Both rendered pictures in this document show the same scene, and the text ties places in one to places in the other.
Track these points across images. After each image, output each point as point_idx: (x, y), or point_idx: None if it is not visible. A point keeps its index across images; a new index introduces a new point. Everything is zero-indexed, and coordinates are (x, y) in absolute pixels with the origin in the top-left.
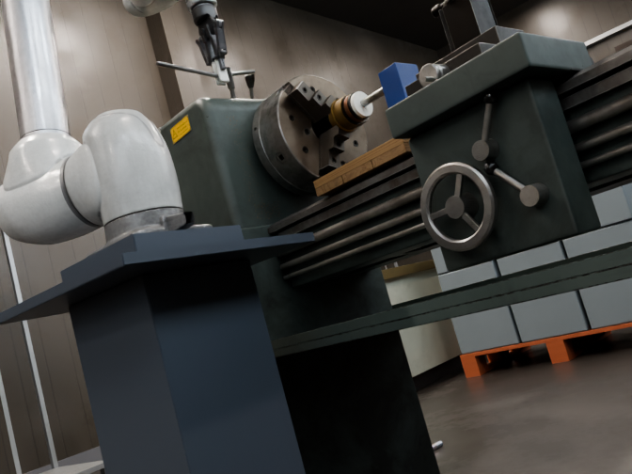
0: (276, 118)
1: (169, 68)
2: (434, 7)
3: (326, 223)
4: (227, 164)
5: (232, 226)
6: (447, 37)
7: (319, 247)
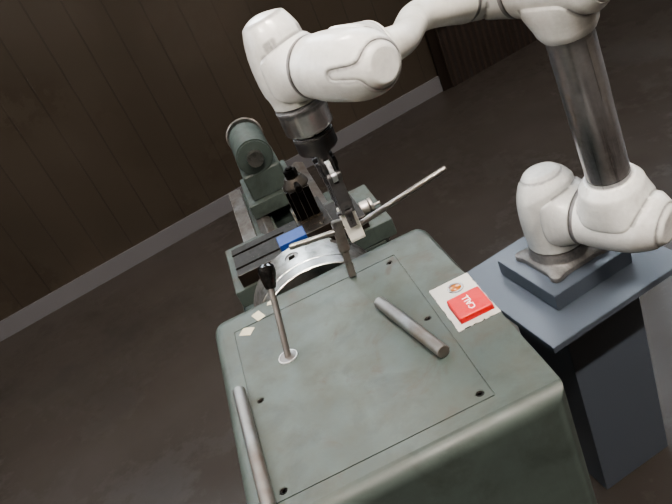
0: None
1: (429, 181)
2: (299, 184)
3: None
4: None
5: (503, 257)
6: (315, 201)
7: None
